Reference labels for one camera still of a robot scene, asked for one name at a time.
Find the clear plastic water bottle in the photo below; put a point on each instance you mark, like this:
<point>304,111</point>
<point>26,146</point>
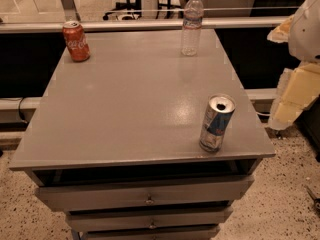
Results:
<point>191,28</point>

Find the red bull can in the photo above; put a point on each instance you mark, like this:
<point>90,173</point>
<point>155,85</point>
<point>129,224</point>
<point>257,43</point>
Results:
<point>218,114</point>

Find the grey drawer cabinet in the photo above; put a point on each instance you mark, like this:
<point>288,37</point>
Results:
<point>134,112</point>

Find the grey metal railing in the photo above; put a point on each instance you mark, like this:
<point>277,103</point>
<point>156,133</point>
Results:
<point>146,25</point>

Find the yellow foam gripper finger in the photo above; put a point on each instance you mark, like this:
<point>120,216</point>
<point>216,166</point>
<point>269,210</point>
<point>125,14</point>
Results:
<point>296,90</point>
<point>280,34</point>

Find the grey drawer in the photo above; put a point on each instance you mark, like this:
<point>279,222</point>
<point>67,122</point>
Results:
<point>144,193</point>
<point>199,232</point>
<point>149,219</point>

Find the top grey drawer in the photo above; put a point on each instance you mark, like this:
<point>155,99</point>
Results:
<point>144,193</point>

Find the bottom grey drawer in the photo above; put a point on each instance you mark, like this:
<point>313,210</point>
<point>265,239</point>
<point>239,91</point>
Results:
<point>199,232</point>

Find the middle grey drawer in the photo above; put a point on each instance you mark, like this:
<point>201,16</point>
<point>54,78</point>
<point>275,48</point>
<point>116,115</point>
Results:
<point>149,219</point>

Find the red coca-cola can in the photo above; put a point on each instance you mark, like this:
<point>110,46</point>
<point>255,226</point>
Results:
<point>75,40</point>

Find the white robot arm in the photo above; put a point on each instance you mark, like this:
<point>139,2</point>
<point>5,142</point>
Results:
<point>304,36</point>

